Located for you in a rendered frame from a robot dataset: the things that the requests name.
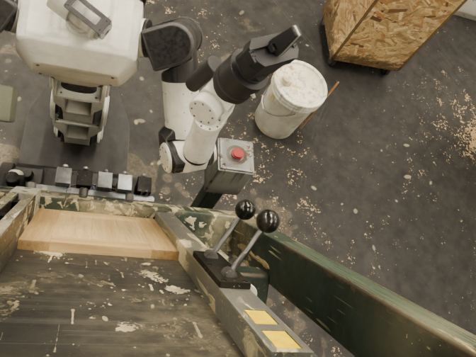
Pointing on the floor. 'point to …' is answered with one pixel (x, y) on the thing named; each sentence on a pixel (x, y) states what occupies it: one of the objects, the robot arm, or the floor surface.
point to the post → (206, 199)
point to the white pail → (290, 99)
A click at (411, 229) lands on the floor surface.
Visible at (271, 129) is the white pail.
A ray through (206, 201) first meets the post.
